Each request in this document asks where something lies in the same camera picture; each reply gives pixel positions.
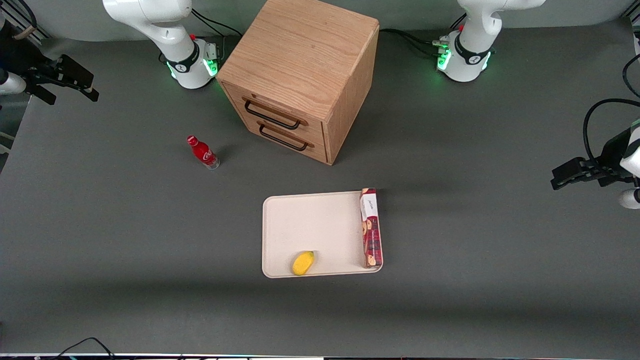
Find red coke bottle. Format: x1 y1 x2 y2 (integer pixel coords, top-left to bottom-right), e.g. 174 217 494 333
186 135 221 171

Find black cable at table edge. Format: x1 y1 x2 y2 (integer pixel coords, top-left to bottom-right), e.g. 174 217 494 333
49 337 117 360

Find black right arm base cable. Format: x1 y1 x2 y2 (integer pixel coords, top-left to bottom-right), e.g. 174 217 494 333
191 8 243 38

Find black curved edge cable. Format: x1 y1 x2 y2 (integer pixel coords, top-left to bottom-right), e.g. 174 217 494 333
622 52 640 99

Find aluminium frame rail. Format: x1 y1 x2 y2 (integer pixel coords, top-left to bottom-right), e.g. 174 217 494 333
0 0 53 42

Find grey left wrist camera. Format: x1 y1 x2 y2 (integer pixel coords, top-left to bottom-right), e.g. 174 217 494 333
618 188 640 210

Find black drawer handle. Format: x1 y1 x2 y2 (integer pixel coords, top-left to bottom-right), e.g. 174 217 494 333
243 99 302 131
258 123 309 152

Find wooden drawer front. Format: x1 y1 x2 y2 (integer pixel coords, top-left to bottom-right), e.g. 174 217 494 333
246 120 328 165
223 83 326 146

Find wooden drawer cabinet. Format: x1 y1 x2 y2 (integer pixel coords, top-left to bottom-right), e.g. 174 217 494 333
216 0 380 166

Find black looped wrist cable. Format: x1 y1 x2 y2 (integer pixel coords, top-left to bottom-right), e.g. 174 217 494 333
582 98 640 168

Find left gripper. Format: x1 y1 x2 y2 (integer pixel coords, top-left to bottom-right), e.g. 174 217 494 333
551 130 633 191

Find yellow mango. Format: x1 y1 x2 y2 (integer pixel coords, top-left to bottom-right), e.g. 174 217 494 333
291 250 316 277

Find black arm base cable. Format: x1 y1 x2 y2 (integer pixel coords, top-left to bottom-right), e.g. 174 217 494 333
191 8 243 38
378 28 443 57

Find black left arm base cable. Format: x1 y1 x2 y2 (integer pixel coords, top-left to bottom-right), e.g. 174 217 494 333
378 28 443 57

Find beige plastic tray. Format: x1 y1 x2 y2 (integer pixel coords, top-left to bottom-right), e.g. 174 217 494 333
261 190 384 279

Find red cookie box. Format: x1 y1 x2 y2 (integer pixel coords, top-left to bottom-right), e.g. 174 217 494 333
359 187 384 269

